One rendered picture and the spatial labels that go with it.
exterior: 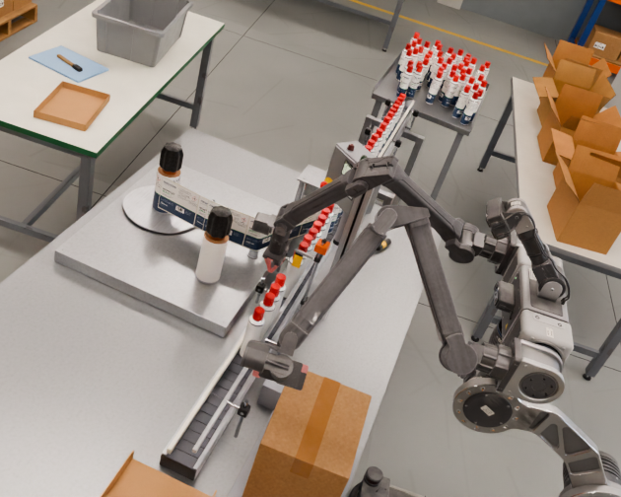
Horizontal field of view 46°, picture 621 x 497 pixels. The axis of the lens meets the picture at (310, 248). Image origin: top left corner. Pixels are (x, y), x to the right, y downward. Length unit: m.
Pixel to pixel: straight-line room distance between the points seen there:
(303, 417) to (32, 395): 0.81
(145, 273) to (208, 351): 0.38
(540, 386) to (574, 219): 2.03
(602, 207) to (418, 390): 1.28
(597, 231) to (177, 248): 2.13
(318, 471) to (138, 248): 1.20
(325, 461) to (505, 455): 1.97
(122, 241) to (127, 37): 1.68
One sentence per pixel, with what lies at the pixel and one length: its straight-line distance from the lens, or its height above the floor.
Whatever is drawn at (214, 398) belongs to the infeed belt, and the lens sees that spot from 2.27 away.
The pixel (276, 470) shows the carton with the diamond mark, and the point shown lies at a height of 1.04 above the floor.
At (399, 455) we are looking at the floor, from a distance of 3.51.
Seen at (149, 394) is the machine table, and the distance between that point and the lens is 2.31.
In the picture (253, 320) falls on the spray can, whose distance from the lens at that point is 2.29.
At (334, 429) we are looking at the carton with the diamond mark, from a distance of 1.98.
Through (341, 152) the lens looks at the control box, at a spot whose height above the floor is 1.47.
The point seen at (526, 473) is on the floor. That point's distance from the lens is 3.76.
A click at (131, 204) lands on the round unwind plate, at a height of 0.89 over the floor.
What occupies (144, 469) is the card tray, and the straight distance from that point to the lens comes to 2.15.
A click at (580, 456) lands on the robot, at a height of 1.08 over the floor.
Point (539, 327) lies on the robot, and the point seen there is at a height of 1.53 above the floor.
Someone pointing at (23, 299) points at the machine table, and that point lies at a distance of 2.58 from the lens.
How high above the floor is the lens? 2.60
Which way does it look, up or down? 36 degrees down
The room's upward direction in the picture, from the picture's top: 18 degrees clockwise
